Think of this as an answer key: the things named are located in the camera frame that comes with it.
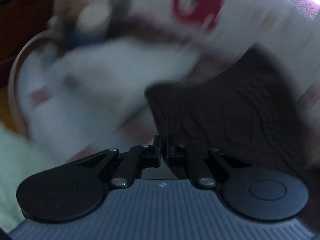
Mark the bear printed bedspread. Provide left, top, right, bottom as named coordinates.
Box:
left=120, top=0, right=320, bottom=120

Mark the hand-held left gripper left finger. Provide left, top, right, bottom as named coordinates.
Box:
left=75, top=135, right=162, bottom=190

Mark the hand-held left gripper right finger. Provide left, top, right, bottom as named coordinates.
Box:
left=161, top=135, right=251, bottom=190

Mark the white pillow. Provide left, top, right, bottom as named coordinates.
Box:
left=19, top=37, right=202, bottom=153

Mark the dark brown knit sweater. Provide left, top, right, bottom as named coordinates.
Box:
left=144, top=42, right=314, bottom=182

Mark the white garment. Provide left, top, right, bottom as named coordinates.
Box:
left=0, top=124, right=54, bottom=232

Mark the wooden chest of drawers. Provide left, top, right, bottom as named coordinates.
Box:
left=0, top=0, right=57, bottom=88

